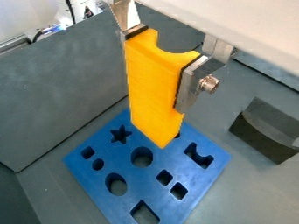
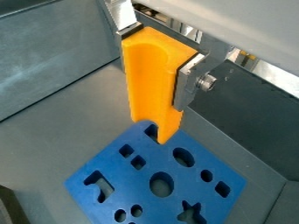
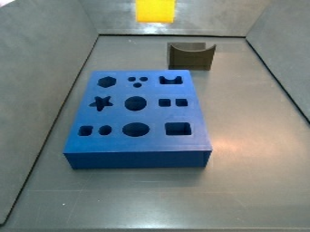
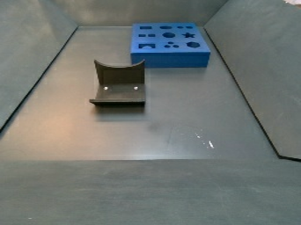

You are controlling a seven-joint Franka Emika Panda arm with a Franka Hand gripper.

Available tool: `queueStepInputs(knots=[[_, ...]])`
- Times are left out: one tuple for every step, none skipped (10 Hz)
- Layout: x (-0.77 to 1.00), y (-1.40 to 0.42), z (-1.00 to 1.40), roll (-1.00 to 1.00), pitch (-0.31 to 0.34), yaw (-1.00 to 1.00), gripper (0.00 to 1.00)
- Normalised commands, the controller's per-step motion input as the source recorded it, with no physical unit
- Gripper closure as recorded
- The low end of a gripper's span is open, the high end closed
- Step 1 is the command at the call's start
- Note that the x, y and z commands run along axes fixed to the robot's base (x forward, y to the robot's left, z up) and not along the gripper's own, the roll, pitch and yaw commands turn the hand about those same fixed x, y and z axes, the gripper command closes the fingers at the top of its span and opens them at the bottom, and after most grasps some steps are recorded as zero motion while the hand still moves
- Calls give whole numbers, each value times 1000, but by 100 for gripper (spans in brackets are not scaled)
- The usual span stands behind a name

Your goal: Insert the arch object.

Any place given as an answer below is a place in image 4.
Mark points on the black curved holder stand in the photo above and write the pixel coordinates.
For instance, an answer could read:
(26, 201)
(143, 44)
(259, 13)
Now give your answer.
(120, 84)

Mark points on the blue shape sorter block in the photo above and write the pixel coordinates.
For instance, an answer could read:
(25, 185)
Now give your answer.
(168, 45)

